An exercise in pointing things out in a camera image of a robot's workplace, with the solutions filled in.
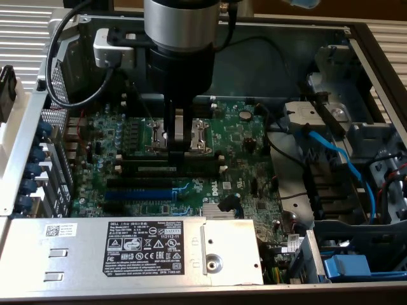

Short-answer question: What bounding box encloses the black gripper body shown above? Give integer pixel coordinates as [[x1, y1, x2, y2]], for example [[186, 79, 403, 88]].
[[148, 46, 214, 111]]

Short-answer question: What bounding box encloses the green RAM stick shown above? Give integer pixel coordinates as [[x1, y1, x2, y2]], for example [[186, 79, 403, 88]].
[[122, 158, 221, 175]]

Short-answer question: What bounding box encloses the black RAM slot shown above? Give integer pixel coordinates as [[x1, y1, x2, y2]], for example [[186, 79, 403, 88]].
[[114, 164, 228, 179], [116, 153, 225, 163], [120, 91, 219, 107], [120, 100, 220, 119]]

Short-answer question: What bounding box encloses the metal CPU socket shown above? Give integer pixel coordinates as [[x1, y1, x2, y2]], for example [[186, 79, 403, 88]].
[[144, 118, 214, 156]]

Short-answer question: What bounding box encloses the green motherboard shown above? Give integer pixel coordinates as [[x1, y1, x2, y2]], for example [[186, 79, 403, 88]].
[[68, 100, 306, 255]]

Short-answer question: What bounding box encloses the grey metal PC case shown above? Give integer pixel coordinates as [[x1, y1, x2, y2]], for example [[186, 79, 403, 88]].
[[0, 8, 407, 305]]

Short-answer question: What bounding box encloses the long black expansion slot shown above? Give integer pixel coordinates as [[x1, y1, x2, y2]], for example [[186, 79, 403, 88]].
[[106, 177, 173, 189]]

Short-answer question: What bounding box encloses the blue expansion slot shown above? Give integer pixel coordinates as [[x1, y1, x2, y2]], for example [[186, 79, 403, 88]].
[[104, 187, 174, 201]]

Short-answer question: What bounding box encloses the black plug with blue tab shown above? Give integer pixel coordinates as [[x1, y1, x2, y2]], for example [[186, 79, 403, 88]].
[[218, 193, 244, 220]]

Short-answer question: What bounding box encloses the silver finned heatsink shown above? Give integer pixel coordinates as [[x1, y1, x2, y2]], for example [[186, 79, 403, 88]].
[[202, 203, 244, 220]]

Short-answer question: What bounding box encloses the short black expansion slot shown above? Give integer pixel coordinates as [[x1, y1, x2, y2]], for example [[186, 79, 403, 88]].
[[102, 201, 127, 214]]

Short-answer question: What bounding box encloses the black box behind case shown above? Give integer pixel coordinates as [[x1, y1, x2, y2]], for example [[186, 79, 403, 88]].
[[62, 0, 114, 10]]

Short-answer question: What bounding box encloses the blue card retainer clip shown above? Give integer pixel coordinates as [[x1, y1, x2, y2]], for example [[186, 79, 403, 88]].
[[34, 120, 53, 142], [27, 144, 47, 163], [24, 161, 44, 179], [20, 177, 39, 195], [17, 194, 36, 212]]

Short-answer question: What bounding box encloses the black plastic bar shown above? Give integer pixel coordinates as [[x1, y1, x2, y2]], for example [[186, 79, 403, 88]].
[[295, 81, 348, 138]]

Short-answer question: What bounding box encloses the silver power supply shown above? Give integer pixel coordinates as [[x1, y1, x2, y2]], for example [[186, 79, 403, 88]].
[[0, 217, 265, 295]]

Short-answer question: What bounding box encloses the black finned plastic carrier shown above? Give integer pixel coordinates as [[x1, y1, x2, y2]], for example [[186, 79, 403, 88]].
[[301, 160, 369, 222]]

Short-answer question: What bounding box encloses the white parts rack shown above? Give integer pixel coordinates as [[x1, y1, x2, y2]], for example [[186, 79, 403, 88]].
[[0, 76, 34, 188]]

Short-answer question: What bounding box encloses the black computer part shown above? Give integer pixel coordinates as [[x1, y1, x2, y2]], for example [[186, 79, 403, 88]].
[[0, 65, 17, 123]]

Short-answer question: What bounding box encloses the grey metal disk bay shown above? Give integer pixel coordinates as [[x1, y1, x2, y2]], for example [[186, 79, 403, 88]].
[[305, 44, 407, 223]]

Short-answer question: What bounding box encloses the dark grey drive cage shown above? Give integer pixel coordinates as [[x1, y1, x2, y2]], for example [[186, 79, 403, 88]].
[[313, 219, 407, 274]]

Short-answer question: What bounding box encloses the blue plastic latch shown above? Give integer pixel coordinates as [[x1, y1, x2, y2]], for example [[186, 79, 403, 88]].
[[321, 254, 407, 283]]

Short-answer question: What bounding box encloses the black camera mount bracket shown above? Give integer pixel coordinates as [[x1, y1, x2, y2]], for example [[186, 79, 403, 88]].
[[107, 27, 150, 49]]

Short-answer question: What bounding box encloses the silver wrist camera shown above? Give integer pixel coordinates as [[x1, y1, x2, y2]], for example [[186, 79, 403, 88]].
[[93, 27, 136, 70]]

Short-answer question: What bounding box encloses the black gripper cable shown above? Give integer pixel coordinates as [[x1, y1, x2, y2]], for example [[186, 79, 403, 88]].
[[218, 0, 239, 53]]

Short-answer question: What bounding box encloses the black motherboard wire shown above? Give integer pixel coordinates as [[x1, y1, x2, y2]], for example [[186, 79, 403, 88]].
[[254, 102, 308, 169]]

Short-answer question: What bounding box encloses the thin red wire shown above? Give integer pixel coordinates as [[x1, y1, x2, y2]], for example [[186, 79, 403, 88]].
[[50, 106, 90, 151]]

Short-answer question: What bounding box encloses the silver metal drive bracket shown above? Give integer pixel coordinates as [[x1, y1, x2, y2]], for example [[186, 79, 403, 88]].
[[282, 100, 353, 136]]

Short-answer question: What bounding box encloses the flat blue wire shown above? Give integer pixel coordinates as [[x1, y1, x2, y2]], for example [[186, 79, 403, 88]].
[[293, 125, 378, 223]]

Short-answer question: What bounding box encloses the black camera cable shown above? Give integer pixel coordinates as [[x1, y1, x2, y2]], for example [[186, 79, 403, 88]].
[[45, 0, 116, 108]]

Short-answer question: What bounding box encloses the yellow green wire bundle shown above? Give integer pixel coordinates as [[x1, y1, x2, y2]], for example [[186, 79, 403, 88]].
[[259, 241, 289, 285]]

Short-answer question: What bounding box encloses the black and red wire bundle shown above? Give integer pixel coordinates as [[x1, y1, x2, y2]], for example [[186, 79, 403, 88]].
[[365, 151, 407, 223]]

